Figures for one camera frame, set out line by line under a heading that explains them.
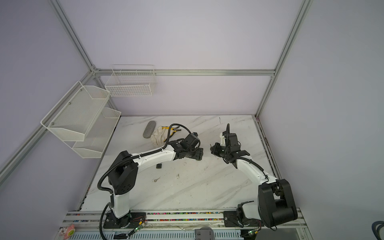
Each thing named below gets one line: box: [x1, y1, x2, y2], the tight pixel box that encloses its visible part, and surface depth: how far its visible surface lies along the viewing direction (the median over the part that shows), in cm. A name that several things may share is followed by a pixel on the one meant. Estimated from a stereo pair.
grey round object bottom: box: [195, 226, 215, 240], surface depth 70 cm
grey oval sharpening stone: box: [143, 120, 156, 139], surface depth 110 cm
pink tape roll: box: [64, 223, 76, 240], surface depth 70 cm
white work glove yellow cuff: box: [150, 126, 167, 145], surface depth 109 cm
